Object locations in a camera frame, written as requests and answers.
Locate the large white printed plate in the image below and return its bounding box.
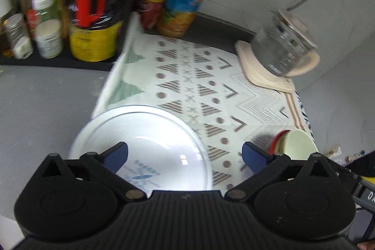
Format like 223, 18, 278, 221
69, 104, 213, 192

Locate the cream kettle base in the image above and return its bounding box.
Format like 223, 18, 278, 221
234, 40, 295, 93

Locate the oil bottle with red handle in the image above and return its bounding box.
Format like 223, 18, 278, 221
69, 0, 125, 62

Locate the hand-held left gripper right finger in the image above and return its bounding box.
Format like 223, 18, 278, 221
224, 141, 342, 201

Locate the white-capped green label jar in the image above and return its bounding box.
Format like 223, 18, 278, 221
32, 0, 64, 60

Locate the patterned cream table mat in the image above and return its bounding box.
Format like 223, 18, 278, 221
92, 12, 316, 192

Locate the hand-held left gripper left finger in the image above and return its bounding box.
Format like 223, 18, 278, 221
34, 141, 148, 201

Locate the glass kettle with cream handle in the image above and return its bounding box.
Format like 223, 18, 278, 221
251, 8, 320, 78

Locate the red plate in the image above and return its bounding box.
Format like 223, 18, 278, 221
269, 129, 290, 156

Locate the small metal-capped jar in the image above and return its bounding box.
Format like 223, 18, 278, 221
4, 13, 34, 60

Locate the pale green bowl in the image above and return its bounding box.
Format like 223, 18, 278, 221
283, 130, 319, 156

